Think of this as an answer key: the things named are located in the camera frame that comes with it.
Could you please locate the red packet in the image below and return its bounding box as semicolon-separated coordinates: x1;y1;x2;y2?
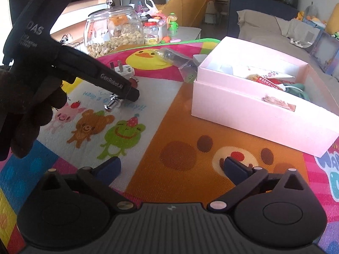
245;74;294;92

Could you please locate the white plastic bag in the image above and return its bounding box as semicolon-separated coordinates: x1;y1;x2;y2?
144;0;162;16

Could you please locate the small jar with red lid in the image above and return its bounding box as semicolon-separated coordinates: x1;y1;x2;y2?
143;21;159;45

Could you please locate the yellow cushion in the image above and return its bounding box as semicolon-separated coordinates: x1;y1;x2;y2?
324;4;339;35

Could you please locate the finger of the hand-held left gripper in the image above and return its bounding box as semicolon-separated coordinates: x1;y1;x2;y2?
63;46;140;102

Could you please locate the small metal knob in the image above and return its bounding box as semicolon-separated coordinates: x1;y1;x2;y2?
104;94;124;112

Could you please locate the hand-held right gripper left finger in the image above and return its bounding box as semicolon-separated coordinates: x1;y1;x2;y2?
44;157;135;213

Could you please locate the yellow plush chair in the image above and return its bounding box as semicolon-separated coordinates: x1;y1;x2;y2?
156;0;210;28

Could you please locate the colourful cartoon play mat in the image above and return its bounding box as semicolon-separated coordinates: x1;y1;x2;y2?
0;38;339;254

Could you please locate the white coffee table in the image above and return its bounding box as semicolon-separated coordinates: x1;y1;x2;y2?
156;26;203;43

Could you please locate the green gumball toy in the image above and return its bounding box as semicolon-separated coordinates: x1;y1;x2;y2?
167;12;179;37

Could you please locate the cream tube with white cap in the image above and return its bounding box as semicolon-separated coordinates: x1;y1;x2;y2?
233;66;296;79

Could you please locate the grey sofa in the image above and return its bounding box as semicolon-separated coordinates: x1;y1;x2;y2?
236;9;339;85

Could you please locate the purple windowed box lid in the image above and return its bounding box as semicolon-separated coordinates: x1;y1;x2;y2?
308;30;339;76

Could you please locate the clear plastic bag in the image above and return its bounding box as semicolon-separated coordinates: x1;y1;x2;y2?
155;47;203;82

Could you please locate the grey plush shark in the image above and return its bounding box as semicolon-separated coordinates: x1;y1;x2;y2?
304;2;321;19

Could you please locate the teal plastic tool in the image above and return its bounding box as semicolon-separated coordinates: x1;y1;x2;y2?
285;83;310;101

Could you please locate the white plug adapter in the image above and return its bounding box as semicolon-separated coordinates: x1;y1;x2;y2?
110;61;135;81

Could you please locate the pink cardboard box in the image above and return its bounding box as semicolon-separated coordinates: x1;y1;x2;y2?
191;36;339;157

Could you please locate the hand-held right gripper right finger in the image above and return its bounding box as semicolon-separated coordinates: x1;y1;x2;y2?
208;157;305;213

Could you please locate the glass jar of nuts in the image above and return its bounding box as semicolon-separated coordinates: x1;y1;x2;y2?
84;0;145;58

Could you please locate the person's left hand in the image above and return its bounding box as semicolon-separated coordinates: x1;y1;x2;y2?
0;65;68;162

